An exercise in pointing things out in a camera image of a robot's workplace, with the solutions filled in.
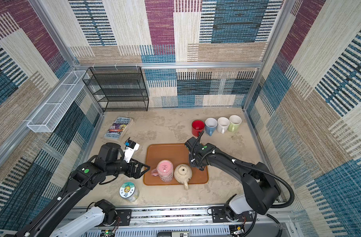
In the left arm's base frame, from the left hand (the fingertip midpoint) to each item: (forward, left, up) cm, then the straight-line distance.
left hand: (143, 163), depth 71 cm
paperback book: (+35, +26, -17) cm, 46 cm away
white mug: (+32, -46, -11) cm, 57 cm away
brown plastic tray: (+16, -16, -21) cm, 31 cm away
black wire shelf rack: (+60, +28, -2) cm, 66 cm away
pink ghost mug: (-1, -10, -7) cm, 12 cm away
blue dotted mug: (+34, -39, -14) cm, 53 cm away
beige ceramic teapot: (-2, -19, -10) cm, 21 cm away
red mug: (+32, -30, -12) cm, 45 cm away
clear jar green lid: (-9, +8, -12) cm, 17 cm away
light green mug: (+34, -55, -11) cm, 66 cm away
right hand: (+6, -27, -13) cm, 31 cm away
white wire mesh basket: (+16, +45, +14) cm, 50 cm away
